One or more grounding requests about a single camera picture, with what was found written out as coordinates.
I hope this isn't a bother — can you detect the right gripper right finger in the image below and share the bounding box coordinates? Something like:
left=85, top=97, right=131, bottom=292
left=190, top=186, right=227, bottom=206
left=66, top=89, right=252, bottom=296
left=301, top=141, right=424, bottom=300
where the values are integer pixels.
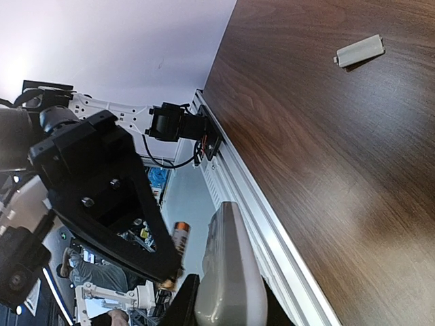
left=262, top=278, right=295, bottom=326

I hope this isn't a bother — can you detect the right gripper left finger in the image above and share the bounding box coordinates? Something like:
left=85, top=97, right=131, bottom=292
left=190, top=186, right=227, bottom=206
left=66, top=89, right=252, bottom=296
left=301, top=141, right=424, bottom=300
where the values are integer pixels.
left=159, top=274, right=200, bottom=326

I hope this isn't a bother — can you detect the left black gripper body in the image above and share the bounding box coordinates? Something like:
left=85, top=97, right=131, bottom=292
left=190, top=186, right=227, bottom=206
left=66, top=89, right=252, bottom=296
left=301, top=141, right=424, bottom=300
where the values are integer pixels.
left=29, top=110, right=136, bottom=204

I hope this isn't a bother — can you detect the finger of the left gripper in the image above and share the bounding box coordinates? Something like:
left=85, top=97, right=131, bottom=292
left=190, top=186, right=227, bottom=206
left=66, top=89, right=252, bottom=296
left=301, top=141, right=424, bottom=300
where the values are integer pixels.
left=47, top=156, right=186, bottom=283

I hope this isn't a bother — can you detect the white remote control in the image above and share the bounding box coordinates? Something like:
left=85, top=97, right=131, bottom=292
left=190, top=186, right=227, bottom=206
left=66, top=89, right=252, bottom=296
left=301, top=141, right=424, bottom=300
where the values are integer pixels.
left=194, top=201, right=268, bottom=325

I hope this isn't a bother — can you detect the grey battery cover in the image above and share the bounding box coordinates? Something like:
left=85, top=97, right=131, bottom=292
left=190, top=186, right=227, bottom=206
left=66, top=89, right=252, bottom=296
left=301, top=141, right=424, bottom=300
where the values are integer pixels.
left=333, top=35, right=385, bottom=68

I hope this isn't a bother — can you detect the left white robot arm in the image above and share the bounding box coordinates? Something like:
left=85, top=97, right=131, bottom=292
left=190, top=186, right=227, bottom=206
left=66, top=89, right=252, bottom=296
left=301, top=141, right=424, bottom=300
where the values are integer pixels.
left=1, top=88, right=181, bottom=292

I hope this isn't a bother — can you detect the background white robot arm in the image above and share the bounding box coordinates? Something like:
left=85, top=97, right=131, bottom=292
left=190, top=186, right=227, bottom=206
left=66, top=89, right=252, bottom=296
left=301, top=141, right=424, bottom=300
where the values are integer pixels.
left=75, top=272, right=294, bottom=325

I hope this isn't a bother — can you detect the person in grey shirt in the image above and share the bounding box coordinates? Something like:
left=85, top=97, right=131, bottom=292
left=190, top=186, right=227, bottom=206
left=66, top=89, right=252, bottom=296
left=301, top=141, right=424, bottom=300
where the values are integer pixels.
left=56, top=247, right=145, bottom=293

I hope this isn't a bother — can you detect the aluminium front rail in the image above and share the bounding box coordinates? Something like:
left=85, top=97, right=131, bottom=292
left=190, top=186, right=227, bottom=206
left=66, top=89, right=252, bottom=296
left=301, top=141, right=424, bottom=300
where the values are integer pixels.
left=192, top=90, right=340, bottom=325

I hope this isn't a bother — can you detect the white slotted cable duct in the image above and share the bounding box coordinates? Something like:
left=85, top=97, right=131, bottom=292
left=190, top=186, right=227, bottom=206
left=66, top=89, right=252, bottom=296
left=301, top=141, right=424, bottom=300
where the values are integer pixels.
left=201, top=161, right=226, bottom=209

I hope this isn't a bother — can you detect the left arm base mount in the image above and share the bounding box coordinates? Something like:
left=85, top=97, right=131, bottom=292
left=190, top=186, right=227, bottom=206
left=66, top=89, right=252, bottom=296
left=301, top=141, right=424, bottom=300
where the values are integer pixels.
left=197, top=105, right=223, bottom=161

